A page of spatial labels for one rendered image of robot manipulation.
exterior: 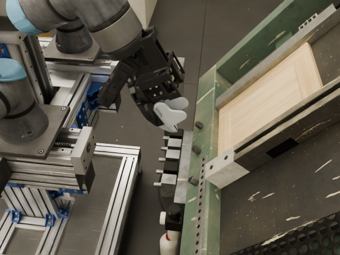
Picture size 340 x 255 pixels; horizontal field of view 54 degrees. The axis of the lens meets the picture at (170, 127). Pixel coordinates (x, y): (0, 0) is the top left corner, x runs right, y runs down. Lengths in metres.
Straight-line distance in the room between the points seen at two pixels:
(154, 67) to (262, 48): 0.96
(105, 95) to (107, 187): 1.37
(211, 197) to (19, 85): 0.64
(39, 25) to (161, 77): 0.21
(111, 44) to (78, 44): 0.91
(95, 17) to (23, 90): 0.55
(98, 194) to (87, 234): 0.24
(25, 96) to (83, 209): 1.00
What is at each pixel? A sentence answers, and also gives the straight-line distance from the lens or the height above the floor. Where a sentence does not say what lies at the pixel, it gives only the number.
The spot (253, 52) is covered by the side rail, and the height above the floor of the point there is 1.02.
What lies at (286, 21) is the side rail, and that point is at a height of 1.16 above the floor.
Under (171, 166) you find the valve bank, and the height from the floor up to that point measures 0.77.
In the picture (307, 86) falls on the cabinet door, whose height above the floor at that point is 1.19.
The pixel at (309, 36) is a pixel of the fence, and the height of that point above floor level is 1.24.
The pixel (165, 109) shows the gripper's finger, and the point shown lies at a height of 1.38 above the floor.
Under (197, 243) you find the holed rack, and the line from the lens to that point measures 1.00.
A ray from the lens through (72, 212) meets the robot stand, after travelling 1.91.
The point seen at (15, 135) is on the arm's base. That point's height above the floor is 1.07.
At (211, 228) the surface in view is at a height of 0.90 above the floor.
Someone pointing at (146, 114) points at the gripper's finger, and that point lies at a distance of 0.59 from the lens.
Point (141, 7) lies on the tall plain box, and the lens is 3.60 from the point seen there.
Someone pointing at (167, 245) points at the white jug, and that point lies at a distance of 1.80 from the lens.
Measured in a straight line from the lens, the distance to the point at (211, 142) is 1.20.
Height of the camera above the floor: 1.78
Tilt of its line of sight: 45 degrees down
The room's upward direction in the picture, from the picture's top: straight up
